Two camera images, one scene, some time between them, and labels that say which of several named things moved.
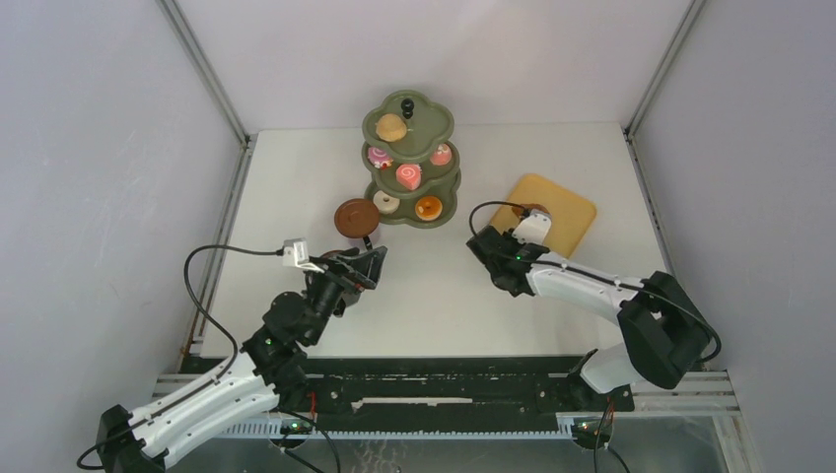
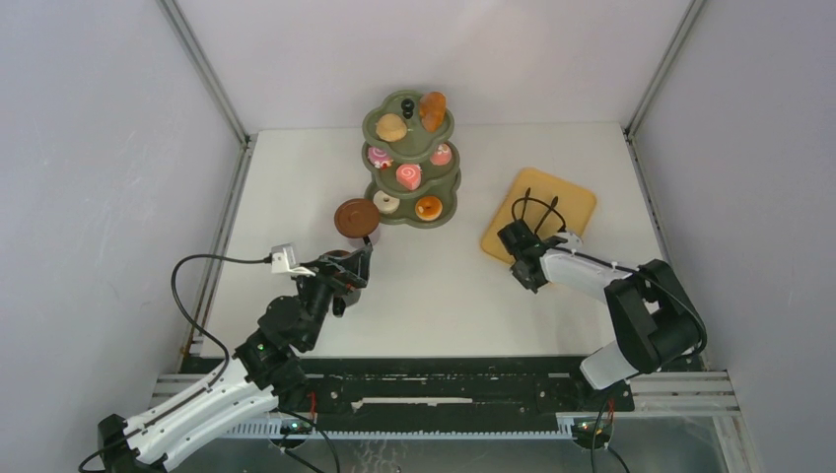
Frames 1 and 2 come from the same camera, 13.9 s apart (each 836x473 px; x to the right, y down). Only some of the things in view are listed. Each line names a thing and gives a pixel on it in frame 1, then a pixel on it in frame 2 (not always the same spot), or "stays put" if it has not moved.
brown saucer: (331, 253) stays put
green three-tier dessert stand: (409, 165) stays put
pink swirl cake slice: (409, 174) stays put
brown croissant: (519, 211) → (432, 109)
